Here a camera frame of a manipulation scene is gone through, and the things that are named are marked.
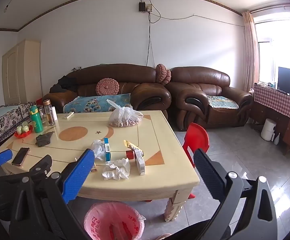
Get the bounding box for small glass bottle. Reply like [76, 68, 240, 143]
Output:
[38, 105, 46, 124]

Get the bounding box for red plastic chair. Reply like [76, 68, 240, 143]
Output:
[182, 122, 210, 169]

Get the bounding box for glass bottle with brown lid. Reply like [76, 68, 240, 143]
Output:
[43, 99, 57, 126]

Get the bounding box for white paper box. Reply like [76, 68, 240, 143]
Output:
[134, 150, 146, 176]

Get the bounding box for dark clothes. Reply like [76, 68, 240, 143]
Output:
[49, 75, 79, 93]

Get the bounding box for crumpled white tissue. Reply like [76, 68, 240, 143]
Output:
[102, 158, 131, 180]

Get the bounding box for flower patterned sofa cover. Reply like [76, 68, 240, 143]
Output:
[0, 102, 36, 153]

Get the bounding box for red tray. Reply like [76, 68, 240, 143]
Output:
[14, 127, 33, 139]

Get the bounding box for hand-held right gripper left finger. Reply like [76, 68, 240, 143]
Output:
[9, 149, 95, 240]

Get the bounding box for window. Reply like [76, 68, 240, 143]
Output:
[253, 4, 290, 85]

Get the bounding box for cream wooden table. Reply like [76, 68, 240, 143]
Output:
[0, 109, 200, 222]

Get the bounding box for black wall cable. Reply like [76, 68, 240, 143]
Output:
[140, 0, 245, 67]

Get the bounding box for dark grey cloth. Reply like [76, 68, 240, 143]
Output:
[35, 132, 56, 147]

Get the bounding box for blue floral blanket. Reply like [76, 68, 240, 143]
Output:
[63, 93, 132, 114]

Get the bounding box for long brown leather sofa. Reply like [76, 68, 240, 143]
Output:
[42, 63, 172, 121]

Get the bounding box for smartphone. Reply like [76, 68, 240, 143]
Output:
[11, 147, 31, 166]

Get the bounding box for bin with pink plastic liner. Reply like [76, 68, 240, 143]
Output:
[83, 201, 147, 240]

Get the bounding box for pink curtain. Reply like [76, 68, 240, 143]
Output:
[242, 10, 261, 93]

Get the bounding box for blue paper box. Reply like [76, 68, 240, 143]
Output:
[103, 137, 112, 162]

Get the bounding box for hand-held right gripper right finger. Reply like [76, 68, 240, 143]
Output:
[192, 149, 279, 240]

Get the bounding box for red checkered tablecloth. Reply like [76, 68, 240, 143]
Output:
[251, 83, 290, 126]

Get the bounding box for cream wardrobe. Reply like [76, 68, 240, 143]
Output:
[1, 39, 41, 106]

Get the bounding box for hanging light bulb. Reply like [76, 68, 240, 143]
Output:
[3, 0, 15, 13]

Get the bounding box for brown leather armchair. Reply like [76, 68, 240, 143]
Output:
[165, 66, 255, 132]

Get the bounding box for plastic bag of peanuts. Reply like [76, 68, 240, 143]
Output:
[106, 99, 144, 128]

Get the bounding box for wall power box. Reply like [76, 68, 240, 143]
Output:
[138, 1, 153, 13]

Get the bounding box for crumpled clear plastic wrap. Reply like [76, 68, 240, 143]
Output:
[91, 140, 108, 162]

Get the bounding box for brown wooden cabinet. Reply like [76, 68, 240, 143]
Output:
[250, 100, 290, 156]

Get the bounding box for yellow snack wrapper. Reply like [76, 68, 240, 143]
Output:
[123, 140, 145, 156]

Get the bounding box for light blue seat cloth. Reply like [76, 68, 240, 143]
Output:
[207, 96, 239, 110]

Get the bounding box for green drinking bottle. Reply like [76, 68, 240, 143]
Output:
[29, 105, 44, 133]

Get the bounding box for white round appliance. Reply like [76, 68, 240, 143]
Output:
[261, 118, 277, 142]

